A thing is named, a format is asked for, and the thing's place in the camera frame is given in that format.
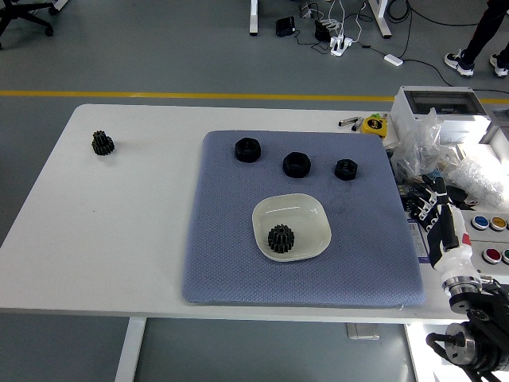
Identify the white blue printed card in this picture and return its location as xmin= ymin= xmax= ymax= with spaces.
xmin=406 ymin=220 xmax=433 ymax=266

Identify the black stepped gear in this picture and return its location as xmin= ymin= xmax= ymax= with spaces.
xmin=91 ymin=130 xmax=115 ymax=157
xmin=266 ymin=223 xmax=295 ymax=254

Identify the black power adapter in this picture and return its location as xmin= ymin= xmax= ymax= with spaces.
xmin=275 ymin=17 xmax=296 ymax=37

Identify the black charger box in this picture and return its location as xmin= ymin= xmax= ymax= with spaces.
xmin=313 ymin=19 xmax=332 ymax=42

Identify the black office chair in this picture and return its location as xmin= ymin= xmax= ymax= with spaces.
xmin=0 ymin=0 xmax=59 ymax=49

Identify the grey push-button control box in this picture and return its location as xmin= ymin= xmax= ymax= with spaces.
xmin=463 ymin=209 xmax=509 ymax=279

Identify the grey table control box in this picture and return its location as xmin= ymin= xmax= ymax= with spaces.
xmin=345 ymin=322 xmax=380 ymax=341

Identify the white plastic box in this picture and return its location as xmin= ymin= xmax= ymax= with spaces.
xmin=456 ymin=141 xmax=509 ymax=176

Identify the bubble wrap bag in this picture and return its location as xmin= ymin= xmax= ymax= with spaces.
xmin=451 ymin=153 xmax=509 ymax=208

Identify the small black hex nut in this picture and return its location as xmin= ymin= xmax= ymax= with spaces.
xmin=333 ymin=158 xmax=359 ymax=181

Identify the blue-grey textured mat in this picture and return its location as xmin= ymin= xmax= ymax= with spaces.
xmin=181 ymin=130 xmax=425 ymax=307

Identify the white power strip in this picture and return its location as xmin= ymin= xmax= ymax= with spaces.
xmin=329 ymin=35 xmax=354 ymax=57

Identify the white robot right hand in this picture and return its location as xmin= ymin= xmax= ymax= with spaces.
xmin=411 ymin=173 xmax=475 ymax=282

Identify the yellow tape measure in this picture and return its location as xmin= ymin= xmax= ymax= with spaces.
xmin=360 ymin=114 xmax=389 ymax=138

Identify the black silver marker pen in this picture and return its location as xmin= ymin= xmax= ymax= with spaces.
xmin=338 ymin=116 xmax=364 ymax=131

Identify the grey electrical enclosure box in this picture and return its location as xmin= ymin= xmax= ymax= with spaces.
xmin=390 ymin=86 xmax=492 ymax=144

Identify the large black hex nut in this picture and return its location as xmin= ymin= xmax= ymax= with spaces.
xmin=233 ymin=137 xmax=262 ymax=163

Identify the white desk leg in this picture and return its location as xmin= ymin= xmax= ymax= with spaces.
xmin=249 ymin=0 xmax=260 ymax=37
xmin=367 ymin=0 xmax=394 ymax=39

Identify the black digital panel meter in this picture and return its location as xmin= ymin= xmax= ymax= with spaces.
xmin=397 ymin=182 xmax=425 ymax=201

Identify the white table leg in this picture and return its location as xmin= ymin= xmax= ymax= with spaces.
xmin=404 ymin=322 xmax=438 ymax=382
xmin=115 ymin=318 xmax=147 ymax=382

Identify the person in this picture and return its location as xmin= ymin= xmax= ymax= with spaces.
xmin=444 ymin=0 xmax=509 ymax=78

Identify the white square dish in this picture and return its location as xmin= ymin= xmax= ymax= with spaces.
xmin=251 ymin=193 xmax=332 ymax=263

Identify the black plastic part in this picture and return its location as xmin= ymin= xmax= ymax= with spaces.
xmin=445 ymin=185 xmax=472 ymax=206

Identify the clear plastic bag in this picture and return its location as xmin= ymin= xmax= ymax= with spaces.
xmin=391 ymin=107 xmax=458 ymax=188

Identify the medium black hex nut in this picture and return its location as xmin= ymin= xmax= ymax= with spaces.
xmin=282 ymin=151 xmax=311 ymax=179

